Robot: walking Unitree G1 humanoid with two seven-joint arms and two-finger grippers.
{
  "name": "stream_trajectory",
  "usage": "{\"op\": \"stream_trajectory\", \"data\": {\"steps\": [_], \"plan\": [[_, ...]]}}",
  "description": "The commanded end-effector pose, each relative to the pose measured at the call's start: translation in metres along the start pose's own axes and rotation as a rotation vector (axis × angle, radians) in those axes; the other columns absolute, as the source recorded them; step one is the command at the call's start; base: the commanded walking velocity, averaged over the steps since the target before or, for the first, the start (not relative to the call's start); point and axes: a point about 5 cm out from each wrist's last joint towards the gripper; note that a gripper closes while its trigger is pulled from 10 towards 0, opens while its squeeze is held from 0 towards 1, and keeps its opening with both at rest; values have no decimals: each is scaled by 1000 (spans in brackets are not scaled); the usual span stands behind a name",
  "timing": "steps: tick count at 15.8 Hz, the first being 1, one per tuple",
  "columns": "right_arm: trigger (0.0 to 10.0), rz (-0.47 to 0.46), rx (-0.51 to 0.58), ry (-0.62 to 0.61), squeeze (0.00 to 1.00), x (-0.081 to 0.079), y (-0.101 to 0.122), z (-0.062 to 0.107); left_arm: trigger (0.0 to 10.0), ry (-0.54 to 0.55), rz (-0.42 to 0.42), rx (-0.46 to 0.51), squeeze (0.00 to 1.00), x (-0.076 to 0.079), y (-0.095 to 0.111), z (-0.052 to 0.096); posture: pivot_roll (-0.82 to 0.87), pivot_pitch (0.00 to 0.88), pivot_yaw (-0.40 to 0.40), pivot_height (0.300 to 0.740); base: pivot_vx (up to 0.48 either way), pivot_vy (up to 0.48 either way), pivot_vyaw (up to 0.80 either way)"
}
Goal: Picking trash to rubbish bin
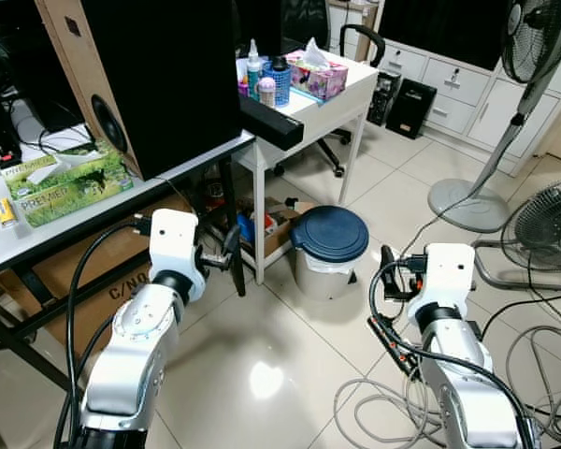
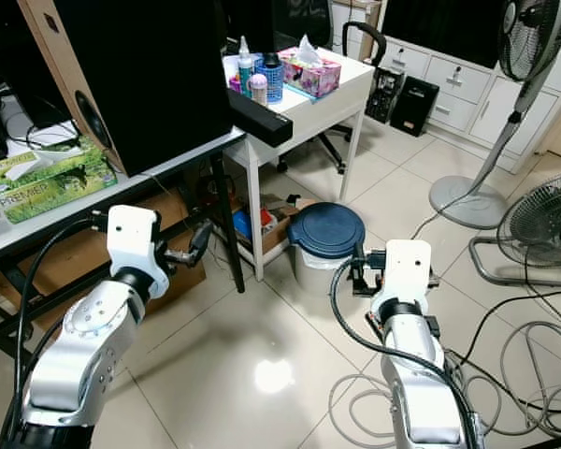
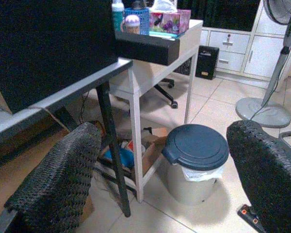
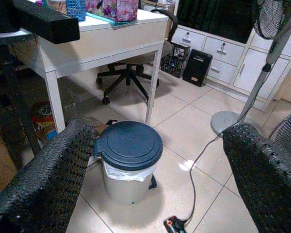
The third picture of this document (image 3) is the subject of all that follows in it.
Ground cardboard box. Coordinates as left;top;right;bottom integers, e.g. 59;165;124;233
97;127;168;181

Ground grey table with black legs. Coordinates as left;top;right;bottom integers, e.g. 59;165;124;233
0;57;134;218

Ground grey standing fan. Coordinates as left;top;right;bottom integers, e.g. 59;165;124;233
235;0;291;129

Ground teal bottle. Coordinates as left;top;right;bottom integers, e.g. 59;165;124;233
111;0;126;33

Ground black power strip orange switches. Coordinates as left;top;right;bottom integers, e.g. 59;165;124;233
237;204;268;233

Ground beige side table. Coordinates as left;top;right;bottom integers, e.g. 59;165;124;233
108;19;204;203

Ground grey rubbish bin dark lid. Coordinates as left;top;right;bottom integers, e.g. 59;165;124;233
161;124;230;206

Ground small jar with pink lid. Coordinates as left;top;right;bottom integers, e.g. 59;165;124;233
122;14;141;35

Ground black rectangular tray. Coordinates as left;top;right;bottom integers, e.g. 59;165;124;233
114;31;181;66

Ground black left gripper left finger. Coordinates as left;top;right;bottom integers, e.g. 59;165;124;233
4;122;102;233

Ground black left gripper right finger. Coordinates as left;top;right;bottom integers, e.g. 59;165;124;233
226;120;291;233

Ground white bin liner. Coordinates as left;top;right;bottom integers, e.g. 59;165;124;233
172;162;225;183

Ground large black monitor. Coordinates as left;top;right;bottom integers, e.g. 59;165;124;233
0;0;119;114

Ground black office chair base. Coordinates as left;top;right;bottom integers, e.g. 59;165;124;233
153;78;179;109

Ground black speaker box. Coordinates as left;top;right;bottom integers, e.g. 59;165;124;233
194;45;220;81

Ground white drawer cabinet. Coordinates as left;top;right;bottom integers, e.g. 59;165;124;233
199;0;291;83

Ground blue woven basket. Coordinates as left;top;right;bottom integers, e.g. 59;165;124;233
124;6;150;36

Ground purple floral tissue box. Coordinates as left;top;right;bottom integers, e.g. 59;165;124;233
149;0;192;35

